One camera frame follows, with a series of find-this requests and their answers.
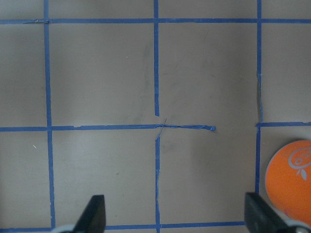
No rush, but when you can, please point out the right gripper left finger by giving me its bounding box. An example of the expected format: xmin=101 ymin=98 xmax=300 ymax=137
xmin=52 ymin=194 xmax=107 ymax=233

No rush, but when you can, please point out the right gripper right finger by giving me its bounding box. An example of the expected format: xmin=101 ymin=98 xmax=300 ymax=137
xmin=244 ymin=192 xmax=311 ymax=233

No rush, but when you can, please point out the large orange can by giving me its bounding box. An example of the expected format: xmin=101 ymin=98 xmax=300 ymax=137
xmin=265 ymin=140 xmax=311 ymax=225

